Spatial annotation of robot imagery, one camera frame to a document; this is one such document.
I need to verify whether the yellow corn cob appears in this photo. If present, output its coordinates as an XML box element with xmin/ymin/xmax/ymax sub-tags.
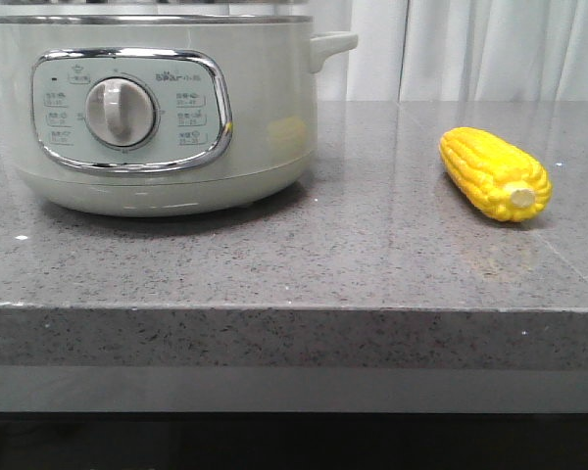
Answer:
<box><xmin>439</xmin><ymin>127</ymin><xmax>553</xmax><ymax>222</ymax></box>

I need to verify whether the pale green electric cooking pot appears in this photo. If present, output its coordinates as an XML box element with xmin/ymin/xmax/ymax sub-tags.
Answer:
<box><xmin>0</xmin><ymin>15</ymin><xmax>358</xmax><ymax>217</ymax></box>

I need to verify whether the white curtain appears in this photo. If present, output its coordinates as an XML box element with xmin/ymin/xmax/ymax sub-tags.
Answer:
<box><xmin>0</xmin><ymin>0</ymin><xmax>588</xmax><ymax>103</ymax></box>

